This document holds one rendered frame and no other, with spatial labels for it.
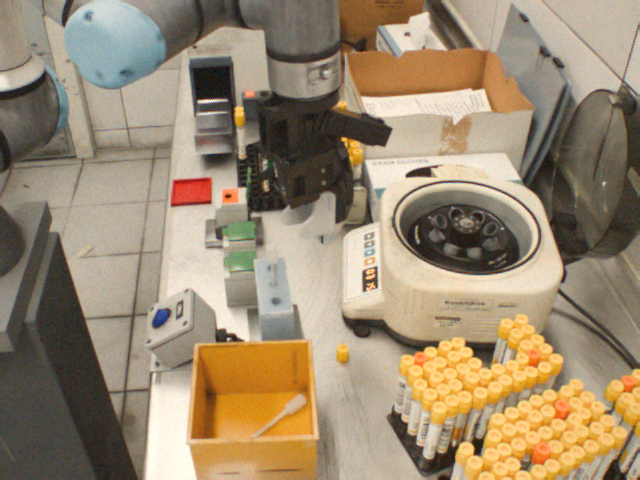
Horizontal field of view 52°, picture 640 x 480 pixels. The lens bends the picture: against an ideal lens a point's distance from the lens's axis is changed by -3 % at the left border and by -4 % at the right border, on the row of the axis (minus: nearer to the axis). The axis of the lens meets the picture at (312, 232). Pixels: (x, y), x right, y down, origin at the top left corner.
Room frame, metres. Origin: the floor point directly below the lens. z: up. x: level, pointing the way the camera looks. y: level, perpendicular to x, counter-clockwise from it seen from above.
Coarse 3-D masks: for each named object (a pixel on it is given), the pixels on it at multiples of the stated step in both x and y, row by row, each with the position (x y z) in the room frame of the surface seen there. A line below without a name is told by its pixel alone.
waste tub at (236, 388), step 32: (224, 352) 0.51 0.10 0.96; (256, 352) 0.51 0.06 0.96; (288, 352) 0.51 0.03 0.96; (192, 384) 0.45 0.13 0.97; (224, 384) 0.51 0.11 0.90; (256, 384) 0.51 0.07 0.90; (288, 384) 0.51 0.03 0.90; (192, 416) 0.41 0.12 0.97; (224, 416) 0.48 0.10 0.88; (256, 416) 0.48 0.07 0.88; (288, 416) 0.48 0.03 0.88; (192, 448) 0.38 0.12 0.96; (224, 448) 0.38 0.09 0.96; (256, 448) 0.38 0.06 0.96; (288, 448) 0.39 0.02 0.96
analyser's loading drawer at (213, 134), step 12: (204, 96) 1.21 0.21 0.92; (216, 96) 1.21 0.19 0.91; (228, 96) 1.21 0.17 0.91; (204, 108) 1.13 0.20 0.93; (216, 108) 1.13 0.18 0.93; (228, 108) 1.15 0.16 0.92; (204, 120) 1.08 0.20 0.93; (216, 120) 1.08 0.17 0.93; (228, 120) 1.09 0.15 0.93; (204, 132) 1.07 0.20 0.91; (216, 132) 1.04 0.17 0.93; (228, 132) 1.04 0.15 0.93; (204, 144) 1.03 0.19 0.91; (216, 144) 1.03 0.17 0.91; (228, 144) 1.03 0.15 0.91
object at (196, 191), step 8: (176, 184) 0.96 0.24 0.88; (184, 184) 0.96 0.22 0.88; (192, 184) 0.96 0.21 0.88; (200, 184) 0.96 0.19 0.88; (208, 184) 0.96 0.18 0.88; (176, 192) 0.94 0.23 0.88; (184, 192) 0.94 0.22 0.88; (192, 192) 0.93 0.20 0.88; (200, 192) 0.93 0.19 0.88; (208, 192) 0.93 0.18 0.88; (176, 200) 0.91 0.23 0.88; (184, 200) 0.91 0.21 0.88; (192, 200) 0.90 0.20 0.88; (200, 200) 0.90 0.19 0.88; (208, 200) 0.91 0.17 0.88
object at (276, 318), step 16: (256, 272) 0.63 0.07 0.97; (256, 288) 0.61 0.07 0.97; (272, 288) 0.60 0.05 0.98; (288, 288) 0.60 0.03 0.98; (272, 304) 0.57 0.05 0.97; (288, 304) 0.57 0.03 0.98; (256, 320) 0.63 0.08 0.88; (272, 320) 0.56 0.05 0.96; (288, 320) 0.56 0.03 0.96; (256, 336) 0.60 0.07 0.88; (272, 336) 0.56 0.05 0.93; (288, 336) 0.56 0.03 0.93
